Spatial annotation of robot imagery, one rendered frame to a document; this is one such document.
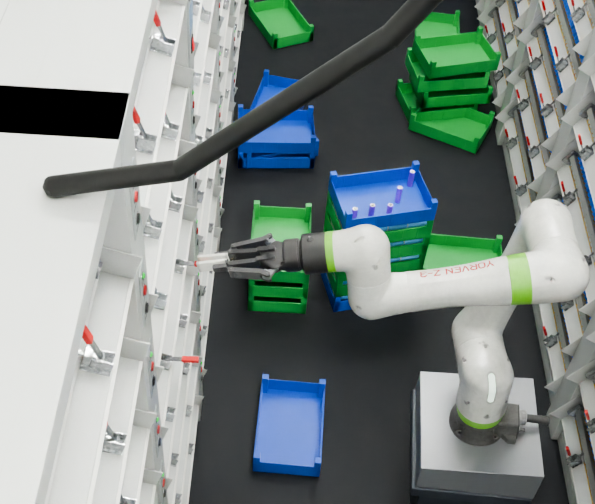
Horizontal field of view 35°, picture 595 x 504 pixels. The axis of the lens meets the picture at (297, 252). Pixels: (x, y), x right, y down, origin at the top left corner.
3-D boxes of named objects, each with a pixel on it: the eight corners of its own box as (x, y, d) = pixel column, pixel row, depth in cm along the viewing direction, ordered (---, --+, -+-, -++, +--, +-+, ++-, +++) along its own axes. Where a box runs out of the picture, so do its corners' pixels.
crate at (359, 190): (414, 177, 313) (418, 159, 308) (434, 220, 300) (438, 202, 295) (327, 188, 307) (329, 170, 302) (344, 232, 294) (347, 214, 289)
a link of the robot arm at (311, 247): (324, 220, 208) (323, 251, 202) (331, 255, 217) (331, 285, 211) (297, 222, 209) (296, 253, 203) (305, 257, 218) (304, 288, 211)
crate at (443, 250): (497, 249, 349) (502, 234, 343) (501, 291, 335) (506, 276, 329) (417, 242, 349) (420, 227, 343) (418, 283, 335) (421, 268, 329)
